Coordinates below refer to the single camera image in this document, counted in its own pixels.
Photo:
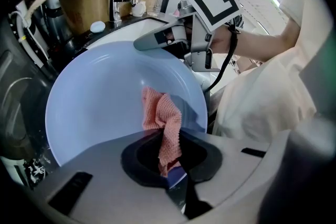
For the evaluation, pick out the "black marble vanity table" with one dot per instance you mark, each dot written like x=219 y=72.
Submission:
x=128 y=21

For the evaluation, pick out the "person in white shirt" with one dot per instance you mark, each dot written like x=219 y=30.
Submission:
x=262 y=99

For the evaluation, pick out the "person's right forearm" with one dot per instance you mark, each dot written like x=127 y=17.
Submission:
x=262 y=42

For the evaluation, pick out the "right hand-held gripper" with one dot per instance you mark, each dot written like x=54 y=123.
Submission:
x=214 y=2

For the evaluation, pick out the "white cup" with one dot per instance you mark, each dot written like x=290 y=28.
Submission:
x=138 y=9

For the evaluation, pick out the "chrome faucet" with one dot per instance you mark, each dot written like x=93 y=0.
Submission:
x=115 y=2

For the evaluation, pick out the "white soap dish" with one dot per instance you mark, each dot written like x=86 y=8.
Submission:
x=97 y=27

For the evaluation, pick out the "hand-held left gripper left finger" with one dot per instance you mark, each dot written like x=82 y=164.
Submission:
x=99 y=178

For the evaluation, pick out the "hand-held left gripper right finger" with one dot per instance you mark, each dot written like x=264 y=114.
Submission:
x=244 y=170

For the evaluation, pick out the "blue round plate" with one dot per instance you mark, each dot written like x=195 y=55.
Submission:
x=105 y=86

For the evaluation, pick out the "pink cloth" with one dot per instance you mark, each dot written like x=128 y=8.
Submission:
x=162 y=112

